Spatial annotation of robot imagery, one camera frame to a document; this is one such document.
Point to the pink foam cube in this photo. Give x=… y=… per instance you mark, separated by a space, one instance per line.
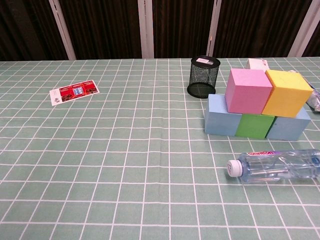
x=245 y=90

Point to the green foam cube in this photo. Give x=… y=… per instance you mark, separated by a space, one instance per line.
x=252 y=126

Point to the yellow foam cube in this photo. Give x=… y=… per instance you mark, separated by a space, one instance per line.
x=285 y=95

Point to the blue foam cube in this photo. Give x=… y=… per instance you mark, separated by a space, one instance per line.
x=287 y=128
x=220 y=122

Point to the black mesh pen holder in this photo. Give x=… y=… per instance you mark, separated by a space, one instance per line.
x=202 y=80

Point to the green checked tablecloth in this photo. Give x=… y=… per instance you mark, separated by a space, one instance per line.
x=125 y=175

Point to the white label card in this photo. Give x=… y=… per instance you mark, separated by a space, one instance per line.
x=205 y=61

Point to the red printed flat card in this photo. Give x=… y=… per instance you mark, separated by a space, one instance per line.
x=75 y=92

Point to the dark brown curtain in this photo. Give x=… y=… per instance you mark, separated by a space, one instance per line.
x=105 y=25

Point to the white cardboard box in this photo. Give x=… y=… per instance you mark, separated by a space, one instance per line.
x=256 y=64

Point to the clear plastic water bottle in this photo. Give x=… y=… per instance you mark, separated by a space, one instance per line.
x=262 y=166

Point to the blue white squeeze tube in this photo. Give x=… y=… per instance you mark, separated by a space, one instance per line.
x=315 y=101

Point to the white vertical post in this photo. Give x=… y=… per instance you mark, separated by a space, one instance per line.
x=303 y=30
x=146 y=30
x=213 y=27
x=62 y=30

